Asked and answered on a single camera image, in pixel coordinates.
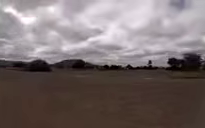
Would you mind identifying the cluster of dark trees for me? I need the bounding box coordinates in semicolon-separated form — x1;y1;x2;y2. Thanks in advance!
166;52;205;71

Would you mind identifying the distant dark hill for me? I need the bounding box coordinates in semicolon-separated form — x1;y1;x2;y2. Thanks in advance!
51;58;98;70

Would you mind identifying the dark round bush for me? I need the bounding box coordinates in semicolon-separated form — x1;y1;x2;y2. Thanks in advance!
27;59;53;73

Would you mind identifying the row of distant trees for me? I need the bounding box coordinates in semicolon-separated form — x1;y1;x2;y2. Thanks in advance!
97;59;167;71

